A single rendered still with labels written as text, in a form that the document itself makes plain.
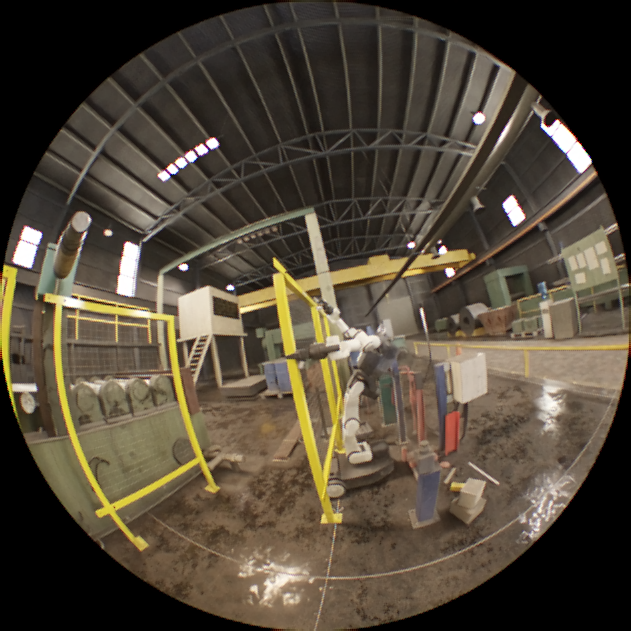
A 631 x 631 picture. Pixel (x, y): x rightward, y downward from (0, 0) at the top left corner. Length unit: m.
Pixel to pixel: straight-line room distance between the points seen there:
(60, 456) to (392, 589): 2.25
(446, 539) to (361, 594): 0.58
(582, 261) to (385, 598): 5.95
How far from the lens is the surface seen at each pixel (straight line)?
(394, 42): 10.71
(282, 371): 5.57
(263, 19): 10.06
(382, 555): 1.51
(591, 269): 5.80
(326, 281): 3.70
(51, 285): 1.95
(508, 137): 9.27
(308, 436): 1.14
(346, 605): 1.41
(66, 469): 2.14
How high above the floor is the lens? 1.38
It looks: 8 degrees up
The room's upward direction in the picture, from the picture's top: 11 degrees counter-clockwise
